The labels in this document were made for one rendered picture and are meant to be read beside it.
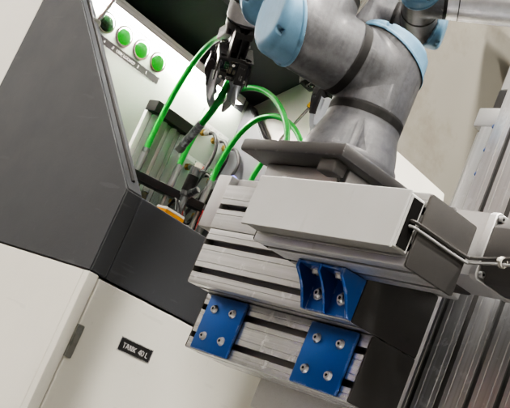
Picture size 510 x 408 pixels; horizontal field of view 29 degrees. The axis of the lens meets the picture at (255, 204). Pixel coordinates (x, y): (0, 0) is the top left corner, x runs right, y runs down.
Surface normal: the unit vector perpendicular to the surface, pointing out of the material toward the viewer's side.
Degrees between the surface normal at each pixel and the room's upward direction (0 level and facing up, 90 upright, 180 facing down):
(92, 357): 90
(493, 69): 90
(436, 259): 90
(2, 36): 90
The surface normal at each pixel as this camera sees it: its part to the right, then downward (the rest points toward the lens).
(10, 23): -0.60, -0.42
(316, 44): 0.16, 0.40
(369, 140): 0.39, -0.37
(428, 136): 0.62, 0.08
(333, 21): 0.43, -0.14
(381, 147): 0.63, -0.24
